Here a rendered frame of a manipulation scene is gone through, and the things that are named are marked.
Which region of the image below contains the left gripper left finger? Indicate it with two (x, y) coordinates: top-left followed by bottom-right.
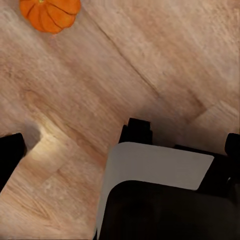
(0, 133), (27, 192)

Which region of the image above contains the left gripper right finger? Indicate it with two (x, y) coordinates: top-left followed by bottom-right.
(224, 132), (240, 172)

